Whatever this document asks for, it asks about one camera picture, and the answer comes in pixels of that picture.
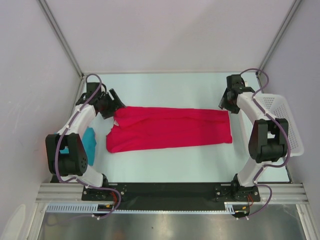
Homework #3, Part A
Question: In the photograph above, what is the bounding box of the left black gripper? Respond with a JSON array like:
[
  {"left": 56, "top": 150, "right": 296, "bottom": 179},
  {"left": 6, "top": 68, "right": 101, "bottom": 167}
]
[{"left": 98, "top": 89, "right": 126, "bottom": 119}]

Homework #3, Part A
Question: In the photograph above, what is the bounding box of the red t shirt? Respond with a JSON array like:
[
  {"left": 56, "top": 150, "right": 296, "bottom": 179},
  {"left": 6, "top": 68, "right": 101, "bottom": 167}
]
[{"left": 106, "top": 106, "right": 233, "bottom": 154}]

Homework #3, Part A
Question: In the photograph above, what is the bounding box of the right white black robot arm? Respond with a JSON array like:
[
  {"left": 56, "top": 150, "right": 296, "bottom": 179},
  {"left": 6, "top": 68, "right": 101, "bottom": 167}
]
[{"left": 219, "top": 74, "right": 291, "bottom": 202}]

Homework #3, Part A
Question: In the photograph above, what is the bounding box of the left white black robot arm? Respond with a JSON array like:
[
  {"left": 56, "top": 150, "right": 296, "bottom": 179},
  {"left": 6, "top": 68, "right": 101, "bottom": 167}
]
[{"left": 45, "top": 82, "right": 125, "bottom": 200}]

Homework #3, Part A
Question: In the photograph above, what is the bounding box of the white plastic basket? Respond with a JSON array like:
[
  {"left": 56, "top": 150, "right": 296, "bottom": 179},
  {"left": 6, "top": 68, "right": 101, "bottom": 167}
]
[{"left": 236, "top": 92, "right": 305, "bottom": 158}]

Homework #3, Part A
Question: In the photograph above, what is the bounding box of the teal folded t shirt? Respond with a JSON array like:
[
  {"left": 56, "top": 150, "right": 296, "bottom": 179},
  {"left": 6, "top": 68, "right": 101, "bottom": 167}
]
[{"left": 53, "top": 127, "right": 97, "bottom": 174}]

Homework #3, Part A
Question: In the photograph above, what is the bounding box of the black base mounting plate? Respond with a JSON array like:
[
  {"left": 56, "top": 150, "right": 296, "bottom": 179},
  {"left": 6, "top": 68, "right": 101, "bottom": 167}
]
[{"left": 81, "top": 181, "right": 261, "bottom": 213}]

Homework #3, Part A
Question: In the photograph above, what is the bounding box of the white slotted cable duct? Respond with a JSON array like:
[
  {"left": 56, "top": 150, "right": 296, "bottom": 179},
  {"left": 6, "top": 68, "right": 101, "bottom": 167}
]
[{"left": 46, "top": 203, "right": 241, "bottom": 215}]

